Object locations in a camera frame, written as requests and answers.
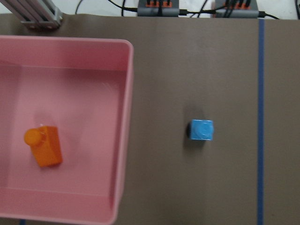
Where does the aluminium frame post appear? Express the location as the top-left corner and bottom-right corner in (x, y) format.
(0, 0), (63, 30)

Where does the grey hub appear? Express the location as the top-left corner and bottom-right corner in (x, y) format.
(213, 0), (259, 18)
(137, 0), (180, 17)

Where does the pink plastic box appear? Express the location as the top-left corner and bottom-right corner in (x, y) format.
(0, 35), (134, 225)

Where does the grey hub right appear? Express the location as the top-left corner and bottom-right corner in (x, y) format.
(213, 0), (259, 18)

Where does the grey hub left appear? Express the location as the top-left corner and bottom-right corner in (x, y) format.
(137, 0), (180, 17)

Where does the small blue block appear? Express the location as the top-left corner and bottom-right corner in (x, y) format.
(188, 120), (214, 141)

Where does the orange block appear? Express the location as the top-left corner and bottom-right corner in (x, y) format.
(24, 126), (63, 167)

